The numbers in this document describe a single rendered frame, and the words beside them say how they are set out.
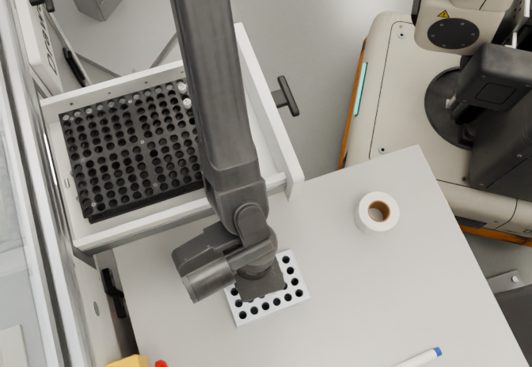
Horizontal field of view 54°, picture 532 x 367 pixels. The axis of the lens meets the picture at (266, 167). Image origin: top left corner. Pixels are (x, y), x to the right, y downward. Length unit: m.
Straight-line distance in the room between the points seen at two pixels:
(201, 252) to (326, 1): 1.61
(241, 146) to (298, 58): 1.40
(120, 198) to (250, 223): 0.27
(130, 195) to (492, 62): 0.75
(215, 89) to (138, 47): 1.43
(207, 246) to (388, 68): 1.13
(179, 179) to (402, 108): 0.94
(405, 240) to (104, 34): 1.41
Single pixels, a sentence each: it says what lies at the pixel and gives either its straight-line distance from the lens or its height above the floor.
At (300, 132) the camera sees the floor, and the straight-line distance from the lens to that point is 1.81.
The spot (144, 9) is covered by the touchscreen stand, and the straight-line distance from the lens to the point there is 2.05.
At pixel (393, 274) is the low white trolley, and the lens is 0.92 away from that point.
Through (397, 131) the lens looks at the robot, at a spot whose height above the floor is 0.28.
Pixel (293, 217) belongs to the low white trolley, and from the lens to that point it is 0.91.
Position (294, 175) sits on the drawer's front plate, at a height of 0.93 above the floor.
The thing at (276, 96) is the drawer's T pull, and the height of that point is 0.91.
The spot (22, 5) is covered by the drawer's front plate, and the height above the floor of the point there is 0.93.
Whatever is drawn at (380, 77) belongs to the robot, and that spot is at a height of 0.28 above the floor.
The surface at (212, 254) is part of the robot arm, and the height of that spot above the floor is 1.02.
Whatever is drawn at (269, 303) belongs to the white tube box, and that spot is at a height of 0.80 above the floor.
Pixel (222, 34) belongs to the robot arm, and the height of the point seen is 1.20.
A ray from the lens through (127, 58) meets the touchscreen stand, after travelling 1.94.
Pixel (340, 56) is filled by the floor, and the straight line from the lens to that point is 1.98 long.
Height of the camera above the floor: 1.63
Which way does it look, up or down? 69 degrees down
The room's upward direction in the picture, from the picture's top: 5 degrees clockwise
